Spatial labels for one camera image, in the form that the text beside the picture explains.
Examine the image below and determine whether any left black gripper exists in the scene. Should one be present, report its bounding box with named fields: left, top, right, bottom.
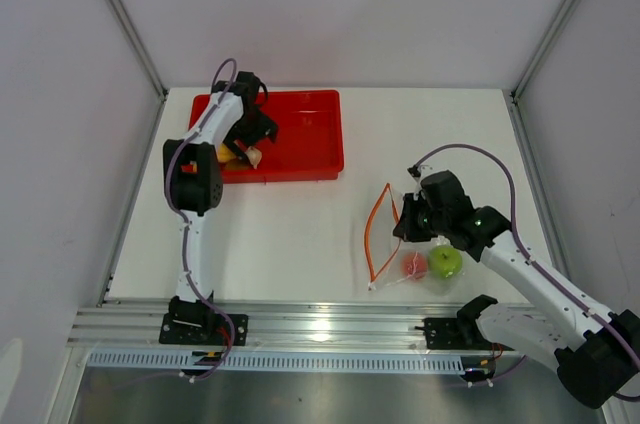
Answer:
left=223, top=109, right=277, bottom=164

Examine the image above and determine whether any garlic bulb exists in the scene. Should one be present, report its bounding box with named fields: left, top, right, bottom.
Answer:
left=245, top=146, right=263, bottom=169

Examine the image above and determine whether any small pink peach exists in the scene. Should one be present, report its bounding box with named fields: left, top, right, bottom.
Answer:
left=401, top=251, right=428, bottom=280

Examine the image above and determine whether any yellow lemon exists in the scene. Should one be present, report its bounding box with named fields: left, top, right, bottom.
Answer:
left=216, top=144, right=239, bottom=166

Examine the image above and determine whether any green apple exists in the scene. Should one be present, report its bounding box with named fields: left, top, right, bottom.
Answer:
left=428, top=245, right=463, bottom=279

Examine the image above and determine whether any red plastic bin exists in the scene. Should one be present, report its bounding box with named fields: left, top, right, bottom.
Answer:
left=220, top=90, right=344, bottom=184

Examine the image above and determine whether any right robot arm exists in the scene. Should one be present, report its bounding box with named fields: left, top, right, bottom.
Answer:
left=393, top=166, right=639, bottom=409

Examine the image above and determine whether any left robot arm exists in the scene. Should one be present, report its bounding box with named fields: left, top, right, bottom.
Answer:
left=163, top=71, right=279, bottom=344

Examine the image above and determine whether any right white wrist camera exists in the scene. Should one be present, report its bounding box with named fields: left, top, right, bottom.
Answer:
left=407, top=163, right=434, bottom=188

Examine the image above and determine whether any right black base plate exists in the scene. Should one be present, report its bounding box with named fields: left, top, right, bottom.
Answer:
left=414, top=317, right=492, bottom=351

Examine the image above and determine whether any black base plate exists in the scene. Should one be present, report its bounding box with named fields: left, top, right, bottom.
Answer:
left=159, top=314, right=249, bottom=347
left=414, top=317, right=492, bottom=351

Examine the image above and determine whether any right frame post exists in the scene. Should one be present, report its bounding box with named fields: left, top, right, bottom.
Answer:
left=509, top=0, right=614, bottom=100

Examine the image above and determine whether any frame post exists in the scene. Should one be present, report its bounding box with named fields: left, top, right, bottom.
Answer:
left=105, top=0, right=168, bottom=99
left=509, top=0, right=614, bottom=100

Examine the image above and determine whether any left frame post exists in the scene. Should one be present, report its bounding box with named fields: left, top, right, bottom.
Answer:
left=105, top=0, right=168, bottom=99

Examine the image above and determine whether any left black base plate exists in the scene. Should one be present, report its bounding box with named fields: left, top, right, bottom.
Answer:
left=159, top=314, right=249, bottom=347

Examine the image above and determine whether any perforated cable tray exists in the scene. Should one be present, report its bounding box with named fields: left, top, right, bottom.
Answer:
left=86, top=348, right=483, bottom=375

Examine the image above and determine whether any aluminium rail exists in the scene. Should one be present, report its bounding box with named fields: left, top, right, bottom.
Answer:
left=67, top=301, right=461, bottom=354

